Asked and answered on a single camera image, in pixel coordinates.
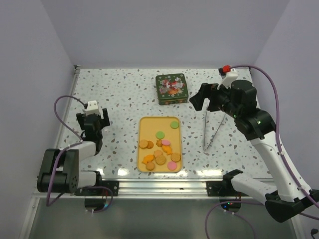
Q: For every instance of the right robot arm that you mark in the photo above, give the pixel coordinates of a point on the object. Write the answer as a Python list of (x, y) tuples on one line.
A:
[(290, 195)]

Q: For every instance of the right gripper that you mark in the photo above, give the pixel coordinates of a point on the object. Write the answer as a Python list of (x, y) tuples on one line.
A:
[(198, 100)]

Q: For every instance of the round tan biscuit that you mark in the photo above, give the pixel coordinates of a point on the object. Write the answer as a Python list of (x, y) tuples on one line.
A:
[(150, 166)]

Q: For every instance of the green cookie tin box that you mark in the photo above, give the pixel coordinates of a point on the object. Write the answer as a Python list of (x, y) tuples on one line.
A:
[(172, 99)]

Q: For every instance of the orange fish cookie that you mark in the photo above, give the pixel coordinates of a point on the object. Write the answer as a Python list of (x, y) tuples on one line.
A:
[(147, 159), (167, 149)]

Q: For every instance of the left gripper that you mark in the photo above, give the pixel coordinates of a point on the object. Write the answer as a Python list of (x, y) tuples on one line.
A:
[(103, 122)]

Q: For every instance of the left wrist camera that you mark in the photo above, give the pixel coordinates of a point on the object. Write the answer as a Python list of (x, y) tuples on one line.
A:
[(92, 108)]

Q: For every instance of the green round cookie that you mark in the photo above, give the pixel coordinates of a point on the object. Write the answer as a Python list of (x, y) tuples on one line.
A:
[(160, 135), (174, 124)]

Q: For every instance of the gold tin lid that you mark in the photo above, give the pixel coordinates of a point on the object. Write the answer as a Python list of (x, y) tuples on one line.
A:
[(171, 84)]

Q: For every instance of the round dotted biscuit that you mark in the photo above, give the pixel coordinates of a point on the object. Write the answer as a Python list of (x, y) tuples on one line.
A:
[(143, 143)]

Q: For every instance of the right dotted biscuit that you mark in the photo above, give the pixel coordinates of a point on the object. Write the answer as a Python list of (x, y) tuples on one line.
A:
[(175, 157)]

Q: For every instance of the steel serving tongs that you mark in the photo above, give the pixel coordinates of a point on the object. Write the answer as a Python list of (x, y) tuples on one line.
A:
[(212, 124)]

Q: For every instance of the yellow plastic tray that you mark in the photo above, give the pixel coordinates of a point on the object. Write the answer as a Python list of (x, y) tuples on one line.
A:
[(147, 130)]

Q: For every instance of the large dotted biscuit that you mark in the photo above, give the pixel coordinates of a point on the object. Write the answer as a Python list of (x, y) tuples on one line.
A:
[(161, 160)]

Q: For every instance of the aluminium frame rail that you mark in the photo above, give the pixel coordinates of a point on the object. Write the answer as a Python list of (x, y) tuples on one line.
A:
[(167, 189)]

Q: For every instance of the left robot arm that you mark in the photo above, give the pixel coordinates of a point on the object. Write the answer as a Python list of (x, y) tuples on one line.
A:
[(60, 171)]

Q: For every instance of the brown round biscuit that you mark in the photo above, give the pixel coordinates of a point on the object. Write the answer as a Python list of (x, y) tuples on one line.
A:
[(150, 145)]

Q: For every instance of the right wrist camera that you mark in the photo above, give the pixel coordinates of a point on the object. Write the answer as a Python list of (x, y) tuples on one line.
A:
[(228, 74)]

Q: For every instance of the flower shaped cookie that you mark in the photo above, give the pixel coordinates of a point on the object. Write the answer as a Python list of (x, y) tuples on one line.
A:
[(157, 153)]

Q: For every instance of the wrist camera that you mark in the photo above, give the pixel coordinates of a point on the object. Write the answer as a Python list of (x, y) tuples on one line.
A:
[(228, 74), (92, 108)]

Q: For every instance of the pink round cookie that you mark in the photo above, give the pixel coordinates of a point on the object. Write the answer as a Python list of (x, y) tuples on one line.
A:
[(165, 142), (172, 166)]

